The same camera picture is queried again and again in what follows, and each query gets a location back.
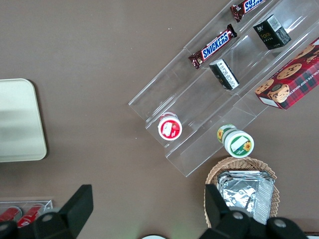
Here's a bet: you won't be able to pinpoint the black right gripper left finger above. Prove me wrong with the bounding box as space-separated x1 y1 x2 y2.
33 184 94 239

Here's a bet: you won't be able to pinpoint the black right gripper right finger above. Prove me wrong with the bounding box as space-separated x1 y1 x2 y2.
200 183 265 239

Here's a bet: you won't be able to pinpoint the light tan wicker basket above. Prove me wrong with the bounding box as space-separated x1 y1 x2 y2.
204 156 280 229

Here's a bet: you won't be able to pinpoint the beige plastic serving tray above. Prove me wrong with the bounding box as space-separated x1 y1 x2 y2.
0 78 48 163

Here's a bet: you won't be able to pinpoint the clear acrylic bottle rack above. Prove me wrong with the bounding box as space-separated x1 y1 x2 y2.
0 199 54 225

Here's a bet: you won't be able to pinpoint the stacked aluminium foil containers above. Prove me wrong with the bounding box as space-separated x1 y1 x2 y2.
216 170 275 225

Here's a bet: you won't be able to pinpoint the green lid yogurt cup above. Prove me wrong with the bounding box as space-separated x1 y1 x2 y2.
216 124 255 159

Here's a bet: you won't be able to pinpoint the red lid yogurt cup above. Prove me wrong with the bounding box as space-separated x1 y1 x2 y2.
157 112 183 141

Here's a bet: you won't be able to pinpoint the clear acrylic stepped display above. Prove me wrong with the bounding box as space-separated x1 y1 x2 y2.
128 0 319 178

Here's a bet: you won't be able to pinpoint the small black carton box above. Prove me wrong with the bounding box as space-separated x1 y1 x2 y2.
208 59 240 91
253 14 292 50

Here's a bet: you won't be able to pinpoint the red tartan cookie box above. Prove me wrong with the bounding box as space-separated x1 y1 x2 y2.
254 37 319 110

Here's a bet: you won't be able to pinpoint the Snickers chocolate bar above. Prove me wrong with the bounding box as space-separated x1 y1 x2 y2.
188 23 238 70
229 0 266 22

